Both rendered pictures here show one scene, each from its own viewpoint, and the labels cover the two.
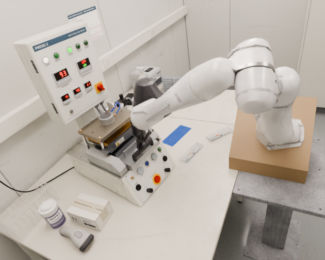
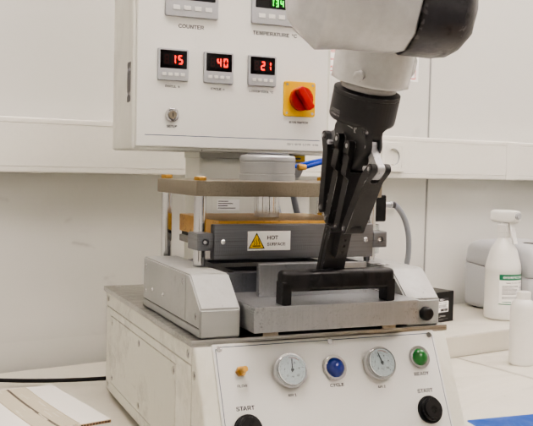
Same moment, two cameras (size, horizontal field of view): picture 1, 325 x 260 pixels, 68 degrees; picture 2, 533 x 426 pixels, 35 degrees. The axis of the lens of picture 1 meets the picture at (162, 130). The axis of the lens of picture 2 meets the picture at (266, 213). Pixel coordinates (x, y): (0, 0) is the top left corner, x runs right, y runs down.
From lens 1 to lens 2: 0.68 m
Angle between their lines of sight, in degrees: 39
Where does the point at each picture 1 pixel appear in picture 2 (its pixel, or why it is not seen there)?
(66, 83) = (195, 24)
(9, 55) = not seen: outside the picture
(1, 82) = (57, 35)
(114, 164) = (200, 280)
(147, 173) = (318, 406)
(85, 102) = (230, 118)
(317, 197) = not seen: outside the picture
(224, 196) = not seen: outside the picture
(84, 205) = (24, 404)
